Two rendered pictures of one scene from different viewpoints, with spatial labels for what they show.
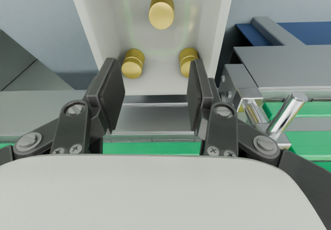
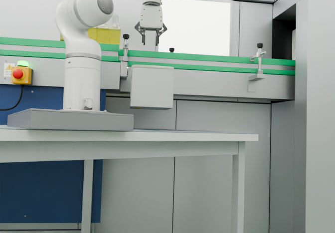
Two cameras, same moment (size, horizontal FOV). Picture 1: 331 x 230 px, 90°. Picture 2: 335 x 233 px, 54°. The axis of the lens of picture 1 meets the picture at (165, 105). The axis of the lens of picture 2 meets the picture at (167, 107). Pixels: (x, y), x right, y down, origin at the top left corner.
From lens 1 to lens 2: 144 cm
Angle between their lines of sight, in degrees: 49
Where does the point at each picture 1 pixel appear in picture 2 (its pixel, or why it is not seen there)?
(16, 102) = (211, 88)
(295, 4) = not seen: hidden behind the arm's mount
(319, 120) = (106, 54)
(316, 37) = not seen: hidden behind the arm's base
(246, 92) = (126, 58)
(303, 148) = (116, 46)
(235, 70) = (124, 72)
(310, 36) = not seen: hidden behind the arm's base
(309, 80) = (103, 65)
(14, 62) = (274, 175)
